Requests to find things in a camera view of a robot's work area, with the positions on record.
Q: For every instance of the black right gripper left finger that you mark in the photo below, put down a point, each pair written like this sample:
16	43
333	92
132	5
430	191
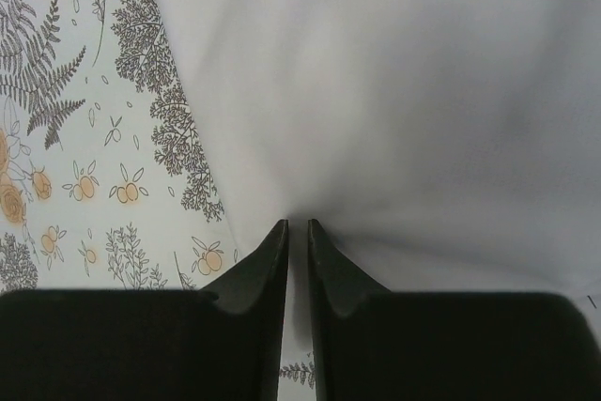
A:
219	342

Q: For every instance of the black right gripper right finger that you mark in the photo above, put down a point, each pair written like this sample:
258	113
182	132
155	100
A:
372	343

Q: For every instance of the floral patterned table mat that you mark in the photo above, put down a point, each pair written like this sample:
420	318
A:
105	183

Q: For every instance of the white t shirt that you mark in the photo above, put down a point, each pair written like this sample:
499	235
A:
444	144

